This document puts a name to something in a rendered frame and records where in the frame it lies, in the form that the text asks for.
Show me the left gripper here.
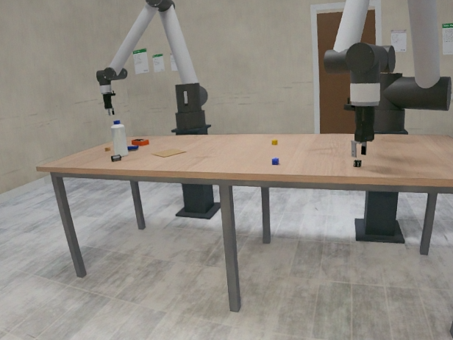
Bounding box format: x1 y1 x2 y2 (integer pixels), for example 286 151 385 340
344 83 380 157

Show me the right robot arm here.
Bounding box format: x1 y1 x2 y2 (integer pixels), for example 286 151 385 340
96 0 208 130

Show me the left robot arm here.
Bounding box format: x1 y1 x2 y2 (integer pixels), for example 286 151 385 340
324 0 452 132

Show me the tan mat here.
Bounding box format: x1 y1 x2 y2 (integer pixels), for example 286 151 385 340
152 149 186 157

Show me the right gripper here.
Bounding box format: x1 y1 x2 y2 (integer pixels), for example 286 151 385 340
100 85 115 116

